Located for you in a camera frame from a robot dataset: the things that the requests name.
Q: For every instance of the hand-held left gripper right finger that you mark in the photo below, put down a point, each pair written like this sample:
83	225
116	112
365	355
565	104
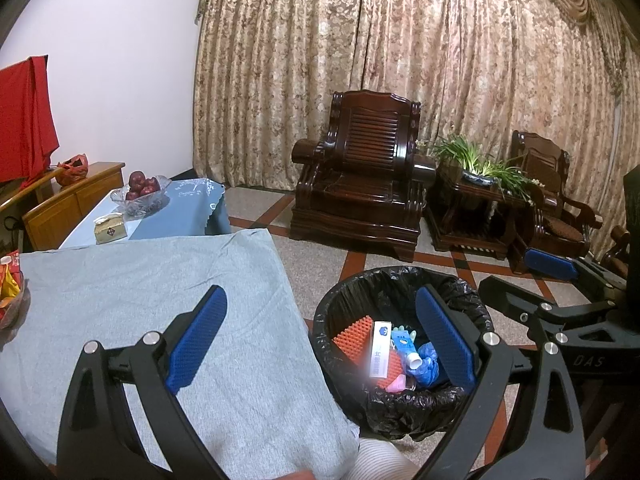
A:
445	340

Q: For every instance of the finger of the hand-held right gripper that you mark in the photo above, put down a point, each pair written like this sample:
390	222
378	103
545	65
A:
550	262
505	300

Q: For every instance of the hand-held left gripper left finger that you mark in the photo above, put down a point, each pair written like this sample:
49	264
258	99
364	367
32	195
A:
192	340

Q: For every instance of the light blue tube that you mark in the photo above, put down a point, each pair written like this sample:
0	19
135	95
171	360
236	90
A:
406	352

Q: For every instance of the small orange foam net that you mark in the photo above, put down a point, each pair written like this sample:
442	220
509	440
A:
394	367

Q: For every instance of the white carton box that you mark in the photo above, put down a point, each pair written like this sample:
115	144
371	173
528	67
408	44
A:
380	350

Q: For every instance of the large orange foam net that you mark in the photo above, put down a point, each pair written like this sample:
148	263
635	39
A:
350	337

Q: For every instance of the waste bin with black bag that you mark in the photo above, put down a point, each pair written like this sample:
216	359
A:
350	290

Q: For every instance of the dark wooden cushioned armchair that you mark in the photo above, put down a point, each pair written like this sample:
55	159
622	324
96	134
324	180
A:
550	200

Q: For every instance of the dark wooden side table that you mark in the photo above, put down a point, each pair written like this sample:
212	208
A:
465	220

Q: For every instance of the green potted plant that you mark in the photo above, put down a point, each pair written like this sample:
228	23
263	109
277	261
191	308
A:
475	162

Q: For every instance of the blue tablecloth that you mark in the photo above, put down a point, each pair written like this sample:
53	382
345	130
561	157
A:
190	205

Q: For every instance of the beige tissue box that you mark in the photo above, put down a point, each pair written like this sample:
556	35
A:
110	230

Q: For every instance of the glass fruit bowl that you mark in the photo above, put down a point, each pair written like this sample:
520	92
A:
145	205

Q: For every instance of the person's striped trouser leg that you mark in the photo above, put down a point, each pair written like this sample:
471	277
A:
370	462

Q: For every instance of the red apple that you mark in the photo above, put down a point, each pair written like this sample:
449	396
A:
136	179
132	195
153	183

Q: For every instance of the light wooden cabinet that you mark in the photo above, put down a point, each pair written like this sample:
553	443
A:
65	205

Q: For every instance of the red yellow snack packets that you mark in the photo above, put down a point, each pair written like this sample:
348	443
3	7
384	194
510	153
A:
10	290

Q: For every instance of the red plastic bag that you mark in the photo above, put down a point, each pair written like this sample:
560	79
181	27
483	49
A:
74	172

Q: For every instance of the beige floral curtain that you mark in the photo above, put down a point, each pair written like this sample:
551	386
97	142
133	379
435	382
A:
400	50

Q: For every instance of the red cloth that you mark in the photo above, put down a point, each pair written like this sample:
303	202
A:
25	120

